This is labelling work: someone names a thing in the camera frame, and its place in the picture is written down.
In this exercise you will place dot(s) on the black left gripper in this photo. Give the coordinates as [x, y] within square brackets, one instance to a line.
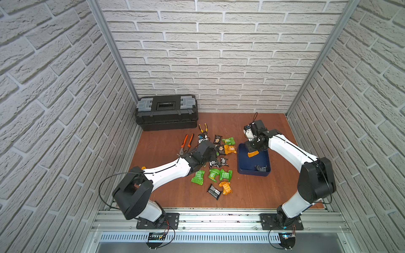
[210, 153]

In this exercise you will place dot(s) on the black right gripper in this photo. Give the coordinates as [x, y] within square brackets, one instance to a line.
[249, 148]

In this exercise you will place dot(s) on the black silver cookie packet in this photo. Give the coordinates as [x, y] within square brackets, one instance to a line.
[214, 163]

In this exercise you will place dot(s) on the black cracker packet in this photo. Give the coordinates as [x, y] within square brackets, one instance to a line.
[217, 139]
[221, 150]

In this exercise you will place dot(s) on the green cookie packet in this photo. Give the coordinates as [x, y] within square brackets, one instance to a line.
[225, 175]
[213, 173]
[198, 178]
[229, 141]

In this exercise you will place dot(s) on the dark blue storage box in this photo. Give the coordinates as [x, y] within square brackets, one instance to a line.
[246, 165]

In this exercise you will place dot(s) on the black snack packet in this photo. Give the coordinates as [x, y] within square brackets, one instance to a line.
[214, 192]

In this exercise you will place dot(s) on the orange cookie packet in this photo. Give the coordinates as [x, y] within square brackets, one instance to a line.
[226, 187]

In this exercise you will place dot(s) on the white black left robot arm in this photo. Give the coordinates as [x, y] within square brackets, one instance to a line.
[133, 192]

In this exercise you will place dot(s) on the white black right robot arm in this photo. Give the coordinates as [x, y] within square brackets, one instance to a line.
[316, 180]

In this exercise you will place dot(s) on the black checkered packet in box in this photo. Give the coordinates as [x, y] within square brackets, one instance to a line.
[262, 169]

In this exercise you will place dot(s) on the black plastic toolbox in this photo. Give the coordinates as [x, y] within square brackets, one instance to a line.
[167, 112]

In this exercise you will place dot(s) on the left controller board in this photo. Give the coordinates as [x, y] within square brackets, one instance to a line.
[155, 240]

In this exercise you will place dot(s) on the controller board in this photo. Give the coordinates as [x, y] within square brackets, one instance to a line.
[287, 240]
[155, 240]

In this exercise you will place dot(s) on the right controller board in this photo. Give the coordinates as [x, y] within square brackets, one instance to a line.
[287, 240]

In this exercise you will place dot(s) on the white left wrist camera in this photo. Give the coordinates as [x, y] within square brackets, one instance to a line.
[202, 137]

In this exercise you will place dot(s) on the orange handled pliers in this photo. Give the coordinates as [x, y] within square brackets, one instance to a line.
[186, 144]

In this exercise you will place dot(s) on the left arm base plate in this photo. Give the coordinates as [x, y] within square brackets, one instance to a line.
[166, 220]

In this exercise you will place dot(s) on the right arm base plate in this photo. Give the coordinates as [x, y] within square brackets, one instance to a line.
[279, 222]

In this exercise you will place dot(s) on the aluminium rail frame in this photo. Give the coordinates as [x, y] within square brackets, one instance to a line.
[223, 226]

